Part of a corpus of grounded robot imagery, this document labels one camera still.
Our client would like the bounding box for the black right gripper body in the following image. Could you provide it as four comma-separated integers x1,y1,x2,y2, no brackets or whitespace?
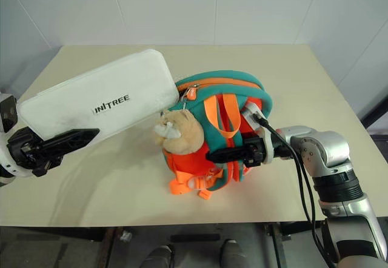
242,136,265,168

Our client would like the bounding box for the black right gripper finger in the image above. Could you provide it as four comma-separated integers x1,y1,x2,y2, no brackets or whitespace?
206,147,247,164

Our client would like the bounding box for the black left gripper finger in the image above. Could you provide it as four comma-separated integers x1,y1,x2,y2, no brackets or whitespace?
38,128,101,160

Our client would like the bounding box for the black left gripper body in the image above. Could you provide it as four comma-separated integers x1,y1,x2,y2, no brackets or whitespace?
7,129,65,178

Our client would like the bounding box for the white Unitree zip case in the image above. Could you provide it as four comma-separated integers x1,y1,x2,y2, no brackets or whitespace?
16,48,179,141

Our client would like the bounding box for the orange and teal backpack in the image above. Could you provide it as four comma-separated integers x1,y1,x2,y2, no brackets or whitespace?
163,70,273,201

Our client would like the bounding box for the dark rounded robot foot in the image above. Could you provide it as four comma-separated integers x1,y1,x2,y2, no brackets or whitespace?
219,239,248,268
141,244,177,268

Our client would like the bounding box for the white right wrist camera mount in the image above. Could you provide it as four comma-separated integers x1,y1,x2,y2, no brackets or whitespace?
241,101,277,165

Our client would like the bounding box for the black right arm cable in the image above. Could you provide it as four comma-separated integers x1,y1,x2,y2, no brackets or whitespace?
253,113,334,265

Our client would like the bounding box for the tan plush toy keychain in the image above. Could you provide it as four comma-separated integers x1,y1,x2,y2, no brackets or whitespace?
154,109,205,154

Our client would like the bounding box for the dark metal table frame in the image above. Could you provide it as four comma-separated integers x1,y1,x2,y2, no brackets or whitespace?
262,221,326,268

